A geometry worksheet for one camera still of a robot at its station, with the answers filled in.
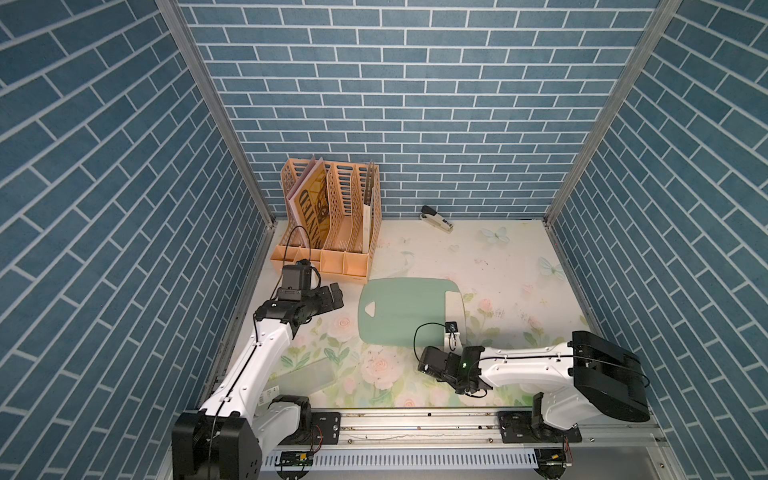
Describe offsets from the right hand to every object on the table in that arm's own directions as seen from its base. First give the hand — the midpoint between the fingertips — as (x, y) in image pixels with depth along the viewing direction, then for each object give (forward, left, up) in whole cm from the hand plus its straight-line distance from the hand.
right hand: (444, 366), depth 85 cm
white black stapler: (+57, +5, +5) cm, 57 cm away
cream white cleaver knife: (+16, -3, +2) cm, 17 cm away
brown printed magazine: (+40, +45, +24) cm, 65 cm away
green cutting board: (+16, +11, +2) cm, 19 cm away
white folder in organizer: (+31, +25, +29) cm, 49 cm away
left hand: (+12, +32, +15) cm, 37 cm away
